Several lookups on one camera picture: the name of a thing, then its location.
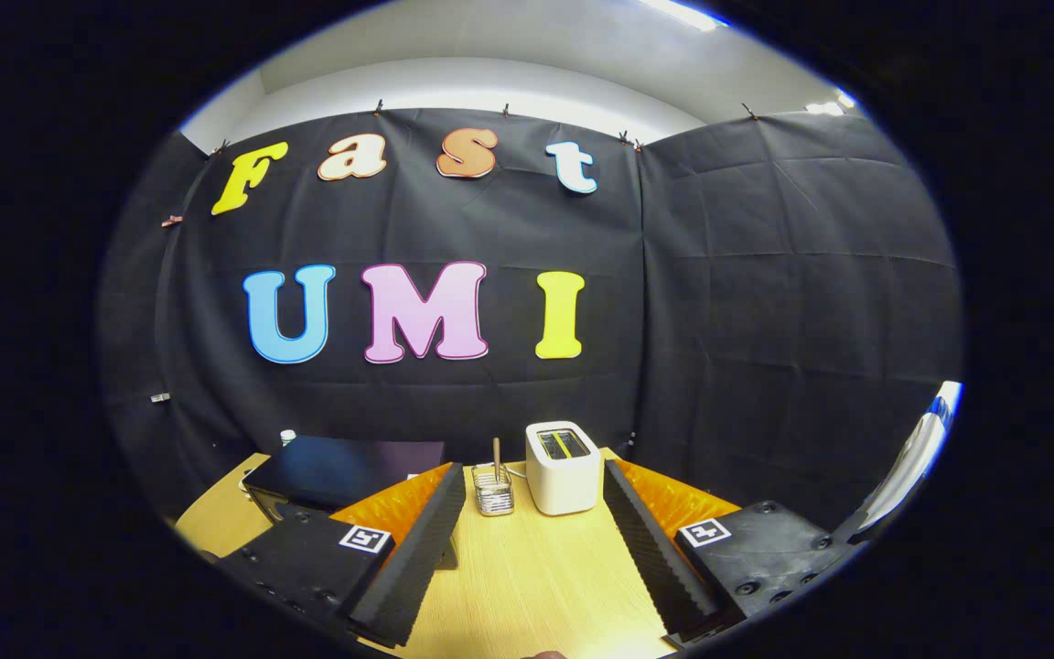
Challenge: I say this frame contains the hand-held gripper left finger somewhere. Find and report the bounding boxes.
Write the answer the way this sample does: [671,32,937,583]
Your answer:
[216,462,468,647]

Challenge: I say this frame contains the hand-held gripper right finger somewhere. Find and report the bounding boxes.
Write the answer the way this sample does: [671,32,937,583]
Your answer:
[602,459,853,646]

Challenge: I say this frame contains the black toaster oven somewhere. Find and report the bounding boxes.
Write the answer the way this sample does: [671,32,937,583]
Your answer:
[242,435,460,570]

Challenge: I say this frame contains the white pop-up toaster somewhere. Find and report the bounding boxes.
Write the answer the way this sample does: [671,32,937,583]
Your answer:
[525,421,603,517]

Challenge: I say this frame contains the long ceiling light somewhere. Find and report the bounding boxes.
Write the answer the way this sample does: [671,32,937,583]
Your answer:
[641,0,729,31]

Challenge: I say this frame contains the metal wire utensil holder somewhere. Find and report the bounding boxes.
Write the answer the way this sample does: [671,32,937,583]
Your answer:
[471,465,516,518]

